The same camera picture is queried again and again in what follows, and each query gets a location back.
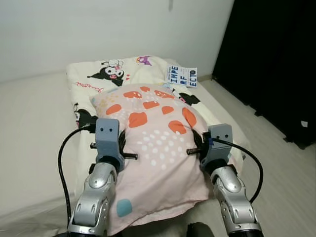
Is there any cream cartoon-print comforter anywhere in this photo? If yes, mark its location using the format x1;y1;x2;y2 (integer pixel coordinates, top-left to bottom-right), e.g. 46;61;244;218
66;55;247;173

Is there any white book blue lettering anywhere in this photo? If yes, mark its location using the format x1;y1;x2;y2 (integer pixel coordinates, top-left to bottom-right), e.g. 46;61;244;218
165;66;198;89

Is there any pink orange-patterned pillow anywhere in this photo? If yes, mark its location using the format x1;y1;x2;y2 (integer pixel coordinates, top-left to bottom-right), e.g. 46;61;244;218
91;85;233;235

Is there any grey robot lower body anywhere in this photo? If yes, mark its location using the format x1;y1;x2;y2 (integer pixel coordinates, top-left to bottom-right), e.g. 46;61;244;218
123;222;218;237

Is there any black wardrobe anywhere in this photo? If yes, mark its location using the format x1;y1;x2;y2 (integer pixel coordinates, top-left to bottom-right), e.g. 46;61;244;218
212;0;316;149

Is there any bed with white sheet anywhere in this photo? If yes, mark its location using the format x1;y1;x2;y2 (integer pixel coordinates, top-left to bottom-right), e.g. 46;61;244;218
0;72;247;233

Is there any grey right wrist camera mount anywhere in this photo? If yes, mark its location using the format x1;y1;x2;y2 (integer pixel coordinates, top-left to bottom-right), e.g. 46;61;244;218
200;123;234;173

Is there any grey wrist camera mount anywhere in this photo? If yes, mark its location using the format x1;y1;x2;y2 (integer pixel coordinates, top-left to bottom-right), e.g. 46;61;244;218
200;123;234;173
94;118;127;171

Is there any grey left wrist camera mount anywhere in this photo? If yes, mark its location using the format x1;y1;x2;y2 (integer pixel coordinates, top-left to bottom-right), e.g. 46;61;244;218
94;118;127;171

